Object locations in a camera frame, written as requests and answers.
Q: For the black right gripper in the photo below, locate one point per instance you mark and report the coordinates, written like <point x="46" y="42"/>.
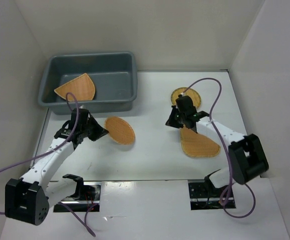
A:
<point x="170" y="122"/>

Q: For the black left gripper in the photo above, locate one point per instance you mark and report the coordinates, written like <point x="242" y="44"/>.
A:
<point x="100" y="131"/>

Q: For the round orange woven tray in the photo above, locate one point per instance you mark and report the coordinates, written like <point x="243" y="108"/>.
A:
<point x="120" y="130"/>

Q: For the triangular orange woven tray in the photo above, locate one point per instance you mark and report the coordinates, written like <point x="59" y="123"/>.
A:
<point x="82" y="87"/>

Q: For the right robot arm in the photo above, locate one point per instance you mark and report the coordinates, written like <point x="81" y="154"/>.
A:
<point x="245" y="152"/>

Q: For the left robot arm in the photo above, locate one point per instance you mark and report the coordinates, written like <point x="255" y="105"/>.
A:
<point x="28" y="199"/>

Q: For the grey plastic bin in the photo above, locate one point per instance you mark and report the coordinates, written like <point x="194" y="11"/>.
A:
<point x="114" y="75"/>

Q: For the rounded tan woven tray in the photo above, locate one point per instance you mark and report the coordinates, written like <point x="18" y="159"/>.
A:
<point x="196" y="145"/>

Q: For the round yellow-green woven tray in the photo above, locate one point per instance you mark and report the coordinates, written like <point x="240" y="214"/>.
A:
<point x="194" y="95"/>

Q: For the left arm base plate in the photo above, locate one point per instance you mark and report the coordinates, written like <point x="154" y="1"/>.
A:
<point x="90" y="196"/>

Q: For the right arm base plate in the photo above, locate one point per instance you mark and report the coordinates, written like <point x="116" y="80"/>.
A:
<point x="203" y="197"/>

